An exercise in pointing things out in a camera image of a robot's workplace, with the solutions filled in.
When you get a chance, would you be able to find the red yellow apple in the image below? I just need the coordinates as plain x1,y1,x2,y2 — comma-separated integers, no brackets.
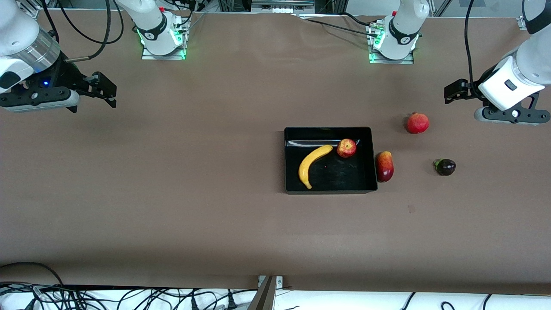
337,138,357,158

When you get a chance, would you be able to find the black rectangular plastic tray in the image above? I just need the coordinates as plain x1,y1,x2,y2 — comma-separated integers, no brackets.
284,126,378,195

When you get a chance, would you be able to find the yellow banana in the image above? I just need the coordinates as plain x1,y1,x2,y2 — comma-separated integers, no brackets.
298,145,334,189

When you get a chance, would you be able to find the red pomegranate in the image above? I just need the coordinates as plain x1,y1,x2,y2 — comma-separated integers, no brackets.
406,112,430,134

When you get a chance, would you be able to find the dark purple mangosteen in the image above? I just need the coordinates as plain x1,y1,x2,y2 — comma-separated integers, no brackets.
433,158,456,176

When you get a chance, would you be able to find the red yellow mango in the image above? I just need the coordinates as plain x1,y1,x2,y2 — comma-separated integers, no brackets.
375,151,394,183

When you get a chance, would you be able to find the grey power strip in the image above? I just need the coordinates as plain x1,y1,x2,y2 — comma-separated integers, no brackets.
251,0,316,14

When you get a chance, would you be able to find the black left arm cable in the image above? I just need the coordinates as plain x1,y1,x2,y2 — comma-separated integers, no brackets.
464,0,487,102

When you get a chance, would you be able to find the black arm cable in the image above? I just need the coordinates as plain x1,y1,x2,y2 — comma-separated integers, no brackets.
464,0,487,102
41,0,125,63

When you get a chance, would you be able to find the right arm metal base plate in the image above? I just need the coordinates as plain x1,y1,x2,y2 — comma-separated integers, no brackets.
141,12,187,60

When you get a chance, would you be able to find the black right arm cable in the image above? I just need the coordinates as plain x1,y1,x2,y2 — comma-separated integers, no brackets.
41,0,125,63

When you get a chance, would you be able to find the aluminium frame profile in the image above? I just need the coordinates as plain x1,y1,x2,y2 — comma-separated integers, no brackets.
16,0,59,19

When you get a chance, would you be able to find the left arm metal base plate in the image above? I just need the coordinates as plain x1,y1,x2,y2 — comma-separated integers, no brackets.
367,19,415,65

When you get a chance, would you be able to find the black table cable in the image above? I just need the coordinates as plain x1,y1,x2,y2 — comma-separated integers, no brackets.
339,12,373,26
297,16,380,39

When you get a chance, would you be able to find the black looped cable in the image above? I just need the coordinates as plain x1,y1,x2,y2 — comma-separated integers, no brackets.
0,261,65,288

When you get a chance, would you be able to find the thick black cable bundle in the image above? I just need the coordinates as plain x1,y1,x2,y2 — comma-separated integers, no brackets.
0,282,87,310

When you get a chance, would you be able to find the grey metal profile bracket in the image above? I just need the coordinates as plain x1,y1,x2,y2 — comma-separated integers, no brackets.
248,275,285,310

